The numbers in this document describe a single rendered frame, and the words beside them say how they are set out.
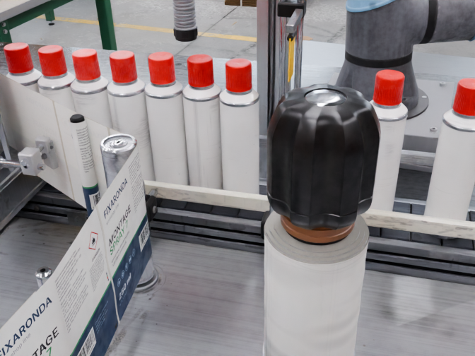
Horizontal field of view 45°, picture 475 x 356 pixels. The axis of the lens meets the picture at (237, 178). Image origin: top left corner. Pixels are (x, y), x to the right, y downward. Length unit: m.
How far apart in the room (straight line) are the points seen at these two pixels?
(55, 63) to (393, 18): 0.53
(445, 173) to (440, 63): 0.76
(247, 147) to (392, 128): 0.19
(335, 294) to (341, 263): 0.03
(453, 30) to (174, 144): 0.51
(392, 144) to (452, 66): 0.76
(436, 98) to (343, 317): 0.69
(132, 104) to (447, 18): 0.53
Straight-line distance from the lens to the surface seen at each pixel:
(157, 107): 0.76
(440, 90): 1.15
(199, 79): 0.74
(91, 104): 0.80
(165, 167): 0.81
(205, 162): 0.78
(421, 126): 1.01
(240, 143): 0.75
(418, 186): 0.97
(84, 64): 0.79
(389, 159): 0.73
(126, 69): 0.77
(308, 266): 0.44
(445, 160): 0.73
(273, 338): 0.52
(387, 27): 0.99
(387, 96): 0.70
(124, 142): 0.60
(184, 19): 0.82
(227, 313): 0.65
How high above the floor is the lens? 1.35
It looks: 33 degrees down
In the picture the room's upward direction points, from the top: 1 degrees counter-clockwise
